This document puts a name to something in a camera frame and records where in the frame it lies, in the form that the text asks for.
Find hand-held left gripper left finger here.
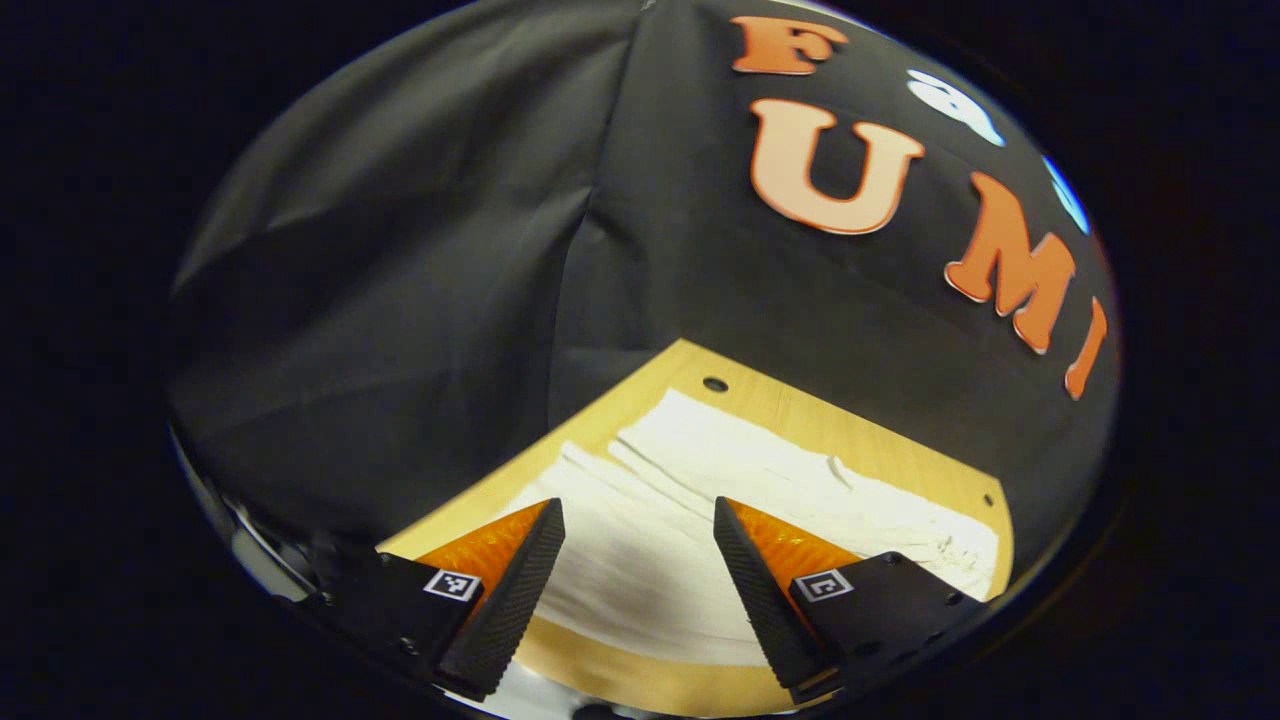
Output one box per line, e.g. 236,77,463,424
305,498,567,701

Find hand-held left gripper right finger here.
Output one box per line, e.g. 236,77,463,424
712,495,991,705

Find white jeans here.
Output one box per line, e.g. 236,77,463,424
505,388,1001,669

